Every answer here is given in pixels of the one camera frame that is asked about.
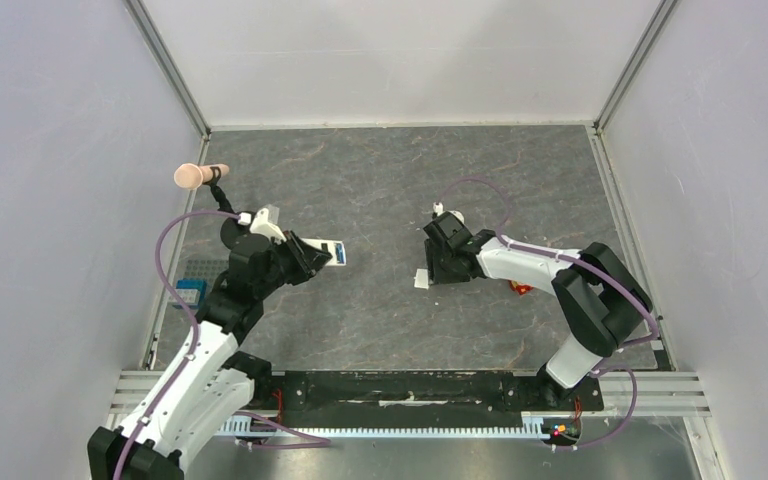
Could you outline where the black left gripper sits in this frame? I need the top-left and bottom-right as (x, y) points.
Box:
(255, 228), (332, 299)

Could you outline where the blue lego brick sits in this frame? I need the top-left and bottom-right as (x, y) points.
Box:
(174, 278), (208, 311)

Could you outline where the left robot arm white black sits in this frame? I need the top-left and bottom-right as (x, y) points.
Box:
(87, 232), (346, 479)

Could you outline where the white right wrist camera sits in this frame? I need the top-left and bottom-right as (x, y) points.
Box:
(432, 202), (465, 224)

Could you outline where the white cable duct strip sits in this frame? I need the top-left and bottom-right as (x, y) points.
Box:
(215, 415), (551, 440)

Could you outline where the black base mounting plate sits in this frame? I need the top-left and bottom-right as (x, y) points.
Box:
(245, 370), (605, 429)

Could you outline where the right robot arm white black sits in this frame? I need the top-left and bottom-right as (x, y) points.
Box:
(423, 211), (657, 408)

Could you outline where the white remote control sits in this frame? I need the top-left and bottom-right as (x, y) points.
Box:
(302, 238), (347, 266)

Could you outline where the grey lego baseplate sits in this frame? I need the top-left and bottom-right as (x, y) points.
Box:
(180, 258), (228, 283)

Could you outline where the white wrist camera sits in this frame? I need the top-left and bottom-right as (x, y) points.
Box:
(432, 202), (465, 224)
(237, 204), (287, 243)

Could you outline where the red owl number block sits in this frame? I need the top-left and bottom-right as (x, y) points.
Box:
(508, 280), (533, 296)

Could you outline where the white battery cover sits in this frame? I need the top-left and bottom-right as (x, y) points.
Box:
(414, 269), (431, 290)

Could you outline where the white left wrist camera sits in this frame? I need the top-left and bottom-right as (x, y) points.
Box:
(237, 204), (287, 243)

